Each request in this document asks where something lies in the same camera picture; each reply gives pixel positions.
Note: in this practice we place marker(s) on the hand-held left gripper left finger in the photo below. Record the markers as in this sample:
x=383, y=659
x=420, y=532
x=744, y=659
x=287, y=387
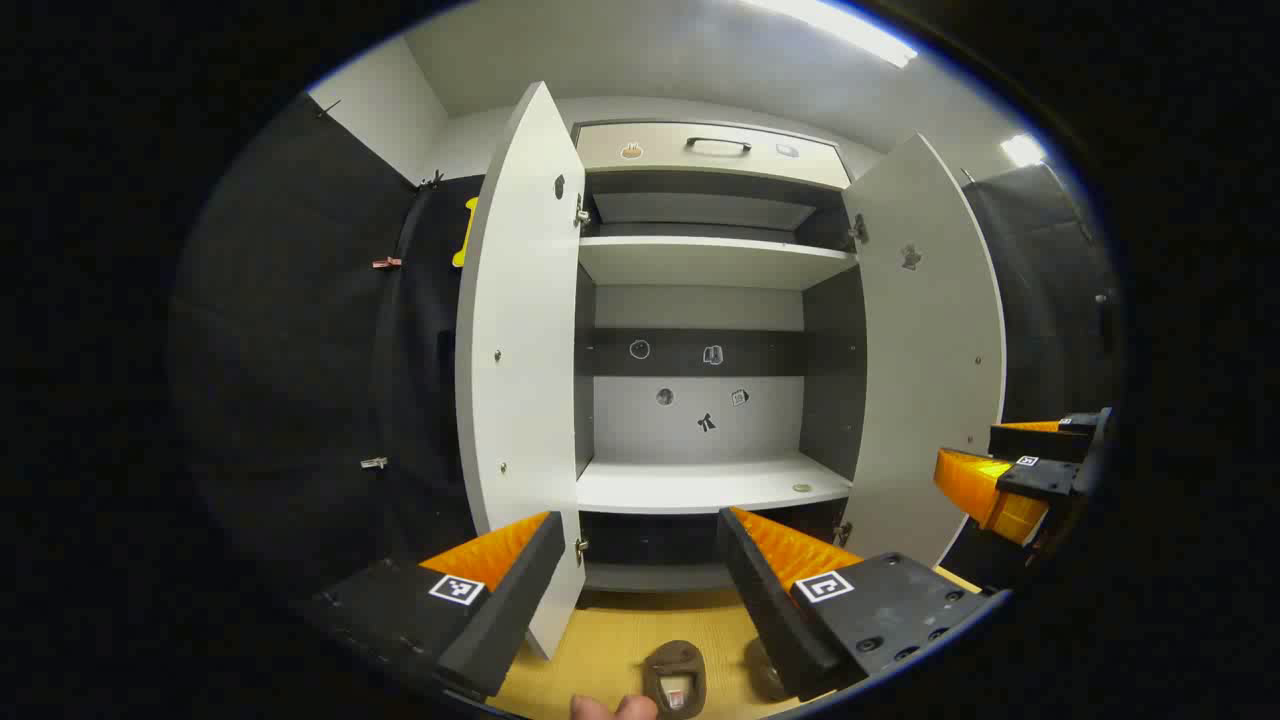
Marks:
x=520, y=600

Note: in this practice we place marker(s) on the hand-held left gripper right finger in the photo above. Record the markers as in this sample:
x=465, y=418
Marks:
x=760, y=600

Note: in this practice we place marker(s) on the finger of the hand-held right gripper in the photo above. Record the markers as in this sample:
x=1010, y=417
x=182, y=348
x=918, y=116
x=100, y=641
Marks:
x=1040, y=442
x=1040, y=478

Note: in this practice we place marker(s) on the brown fluffy shoe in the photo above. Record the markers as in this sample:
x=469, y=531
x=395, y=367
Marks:
x=762, y=670
x=675, y=665

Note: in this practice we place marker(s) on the white shoe cabinet door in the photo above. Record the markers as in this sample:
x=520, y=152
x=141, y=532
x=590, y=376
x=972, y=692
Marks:
x=520, y=350
x=930, y=380

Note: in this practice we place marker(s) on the white shoe cabinet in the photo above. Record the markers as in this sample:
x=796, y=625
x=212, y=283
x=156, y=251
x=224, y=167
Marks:
x=640, y=440

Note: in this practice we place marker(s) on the white cabinet drawer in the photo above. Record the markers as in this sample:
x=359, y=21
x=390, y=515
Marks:
x=700, y=168

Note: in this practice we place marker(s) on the white ceiling light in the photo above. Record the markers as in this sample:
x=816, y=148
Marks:
x=1022, y=150

